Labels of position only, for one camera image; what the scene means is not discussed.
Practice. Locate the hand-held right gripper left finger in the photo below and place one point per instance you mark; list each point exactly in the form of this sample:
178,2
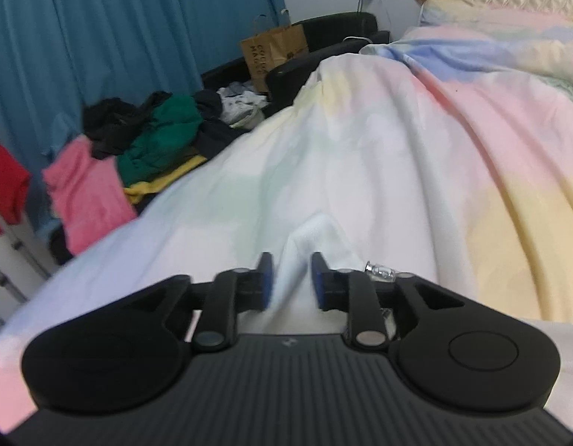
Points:
266,281

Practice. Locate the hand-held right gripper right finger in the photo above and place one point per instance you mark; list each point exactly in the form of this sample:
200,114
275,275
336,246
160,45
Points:
317,281

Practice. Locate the white sweatpants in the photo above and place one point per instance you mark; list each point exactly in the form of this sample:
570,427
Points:
309,237

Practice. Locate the small clear glass bottle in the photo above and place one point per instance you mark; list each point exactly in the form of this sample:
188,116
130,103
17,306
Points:
381,272

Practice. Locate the yellow garment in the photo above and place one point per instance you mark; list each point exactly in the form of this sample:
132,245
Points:
151,186

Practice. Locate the dark navy garment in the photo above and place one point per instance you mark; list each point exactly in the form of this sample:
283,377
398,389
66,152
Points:
216,135

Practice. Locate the pastel tie-dye bedspread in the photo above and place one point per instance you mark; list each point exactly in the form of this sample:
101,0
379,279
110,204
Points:
384,125

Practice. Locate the green garment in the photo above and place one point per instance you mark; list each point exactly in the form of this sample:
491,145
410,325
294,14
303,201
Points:
170,134

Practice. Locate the white patterned cloth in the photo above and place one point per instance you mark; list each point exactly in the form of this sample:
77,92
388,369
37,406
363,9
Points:
242,102

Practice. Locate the pink garment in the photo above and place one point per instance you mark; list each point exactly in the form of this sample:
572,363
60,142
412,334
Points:
86,195

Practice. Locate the black garment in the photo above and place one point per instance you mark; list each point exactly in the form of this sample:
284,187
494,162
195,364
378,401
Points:
112,121

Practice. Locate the brown paper bag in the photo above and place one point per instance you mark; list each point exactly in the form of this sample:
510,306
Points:
277,49

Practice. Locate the black leather sofa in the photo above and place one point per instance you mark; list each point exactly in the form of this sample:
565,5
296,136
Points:
337,23

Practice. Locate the red garment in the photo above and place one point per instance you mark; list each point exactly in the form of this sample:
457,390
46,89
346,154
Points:
3,181

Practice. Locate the pastel pillow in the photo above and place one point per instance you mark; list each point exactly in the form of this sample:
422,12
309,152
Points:
437,7

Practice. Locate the blue curtain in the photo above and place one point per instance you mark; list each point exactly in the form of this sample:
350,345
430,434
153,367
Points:
105,23

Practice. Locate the pale green patterned cloth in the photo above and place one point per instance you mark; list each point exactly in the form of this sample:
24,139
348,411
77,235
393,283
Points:
567,90

